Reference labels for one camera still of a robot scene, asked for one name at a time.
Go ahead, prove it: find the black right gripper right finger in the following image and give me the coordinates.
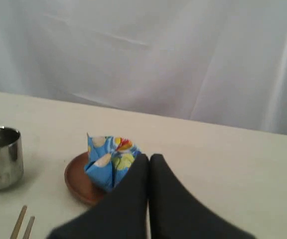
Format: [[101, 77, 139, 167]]
[[148, 154, 254, 239]]

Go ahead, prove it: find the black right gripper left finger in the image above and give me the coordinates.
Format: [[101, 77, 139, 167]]
[[49, 154, 149, 239]]

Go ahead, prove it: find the brown round plate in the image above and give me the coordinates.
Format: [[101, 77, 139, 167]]
[[64, 152, 107, 206]]

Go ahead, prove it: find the blue snack chip bag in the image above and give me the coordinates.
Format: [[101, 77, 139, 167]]
[[84, 135, 141, 192]]

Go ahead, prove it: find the wooden chopstick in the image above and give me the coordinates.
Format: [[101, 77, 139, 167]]
[[10, 205, 27, 239], [23, 216, 35, 239]]

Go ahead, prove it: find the stainless steel cup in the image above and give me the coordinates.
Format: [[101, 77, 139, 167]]
[[0, 126, 24, 190]]

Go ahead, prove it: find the white backdrop curtain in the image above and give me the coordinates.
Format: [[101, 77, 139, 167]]
[[0, 0, 287, 135]]

